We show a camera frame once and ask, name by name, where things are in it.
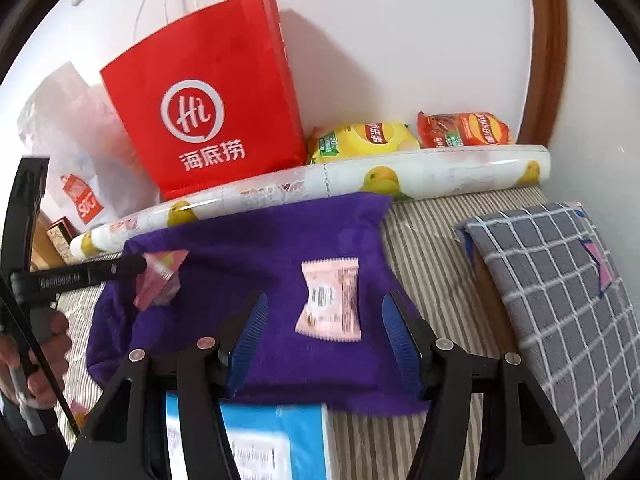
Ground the orange chip bag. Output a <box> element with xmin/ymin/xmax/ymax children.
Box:
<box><xmin>416</xmin><ymin>111</ymin><xmax>516</xmax><ymax>149</ymax></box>

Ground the light blue box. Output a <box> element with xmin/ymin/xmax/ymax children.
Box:
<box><xmin>165</xmin><ymin>394</ymin><xmax>335</xmax><ymax>480</ymax></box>

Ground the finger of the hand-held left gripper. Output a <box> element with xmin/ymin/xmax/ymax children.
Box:
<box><xmin>100</xmin><ymin>254</ymin><xmax>149</xmax><ymax>280</ymax></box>

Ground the pink white-label snack packet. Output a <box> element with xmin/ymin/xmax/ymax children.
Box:
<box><xmin>295</xmin><ymin>256</ymin><xmax>362</xmax><ymax>342</ymax></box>

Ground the red paper bag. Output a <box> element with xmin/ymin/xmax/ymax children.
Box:
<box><xmin>100</xmin><ymin>0</ymin><xmax>308</xmax><ymax>201</ymax></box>

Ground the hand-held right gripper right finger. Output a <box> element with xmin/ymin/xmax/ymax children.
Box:
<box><xmin>381</xmin><ymin>290</ymin><xmax>586</xmax><ymax>480</ymax></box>

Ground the white shopping bag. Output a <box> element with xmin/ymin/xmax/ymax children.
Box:
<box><xmin>17</xmin><ymin>62</ymin><xmax>161</xmax><ymax>226</ymax></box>

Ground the brown patterned box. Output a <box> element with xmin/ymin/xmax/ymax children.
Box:
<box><xmin>46</xmin><ymin>216</ymin><xmax>81</xmax><ymax>266</ymax></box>

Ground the fruit-print paper roll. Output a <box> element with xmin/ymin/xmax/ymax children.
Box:
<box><xmin>70</xmin><ymin>144</ymin><xmax>551</xmax><ymax>263</ymax></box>

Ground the person's left hand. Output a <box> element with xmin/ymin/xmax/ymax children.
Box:
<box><xmin>0</xmin><ymin>313</ymin><xmax>74</xmax><ymax>408</ymax></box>

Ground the wooden door frame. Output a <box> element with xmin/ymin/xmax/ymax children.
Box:
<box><xmin>517</xmin><ymin>0</ymin><xmax>568</xmax><ymax>147</ymax></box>

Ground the purple cloth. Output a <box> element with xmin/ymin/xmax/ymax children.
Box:
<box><xmin>86</xmin><ymin>192</ymin><xmax>433</xmax><ymax>417</ymax></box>

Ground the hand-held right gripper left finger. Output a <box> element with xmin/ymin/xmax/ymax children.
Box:
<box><xmin>60</xmin><ymin>291</ymin><xmax>271</xmax><ymax>480</ymax></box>

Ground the yellow chip bag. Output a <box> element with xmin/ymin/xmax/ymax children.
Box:
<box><xmin>306</xmin><ymin>122</ymin><xmax>421</xmax><ymax>165</ymax></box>

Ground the striped bed sheet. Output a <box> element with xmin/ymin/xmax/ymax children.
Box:
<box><xmin>30</xmin><ymin>185</ymin><xmax>551</xmax><ymax>480</ymax></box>

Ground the pink red-print snack packet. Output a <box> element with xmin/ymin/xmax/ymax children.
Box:
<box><xmin>134</xmin><ymin>251</ymin><xmax>190</xmax><ymax>308</ymax></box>

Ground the grey checked pillow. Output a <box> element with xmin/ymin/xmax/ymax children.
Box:
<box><xmin>455</xmin><ymin>201</ymin><xmax>633</xmax><ymax>480</ymax></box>

